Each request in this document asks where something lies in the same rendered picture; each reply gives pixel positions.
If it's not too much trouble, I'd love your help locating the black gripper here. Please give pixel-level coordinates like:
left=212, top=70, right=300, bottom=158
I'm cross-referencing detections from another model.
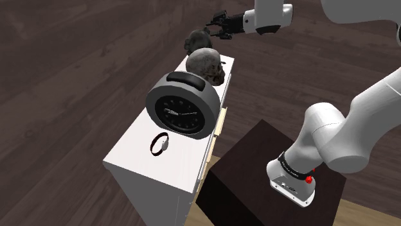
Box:
left=206, top=10, right=245, bottom=40

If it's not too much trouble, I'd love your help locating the dark skull figure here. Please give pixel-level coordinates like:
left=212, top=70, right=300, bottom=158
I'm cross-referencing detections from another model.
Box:
left=183, top=26, right=214, bottom=57

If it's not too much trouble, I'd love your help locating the grey skull figure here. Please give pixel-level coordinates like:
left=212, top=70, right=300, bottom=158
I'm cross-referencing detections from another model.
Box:
left=185, top=47, right=227, bottom=87

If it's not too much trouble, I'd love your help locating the grey round alarm clock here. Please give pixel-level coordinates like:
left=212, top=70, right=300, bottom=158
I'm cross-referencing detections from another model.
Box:
left=145, top=71, right=222, bottom=141

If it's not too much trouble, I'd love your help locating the black wristwatch with white face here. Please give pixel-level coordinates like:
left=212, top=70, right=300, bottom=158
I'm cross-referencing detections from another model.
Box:
left=149, top=132, right=170, bottom=157

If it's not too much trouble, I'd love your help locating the white chest of drawers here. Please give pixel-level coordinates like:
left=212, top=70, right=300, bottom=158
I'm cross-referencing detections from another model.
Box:
left=102, top=55, right=235, bottom=226

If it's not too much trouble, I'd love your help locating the dark robot stand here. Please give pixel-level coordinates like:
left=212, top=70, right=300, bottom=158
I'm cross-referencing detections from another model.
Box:
left=195, top=119, right=347, bottom=226

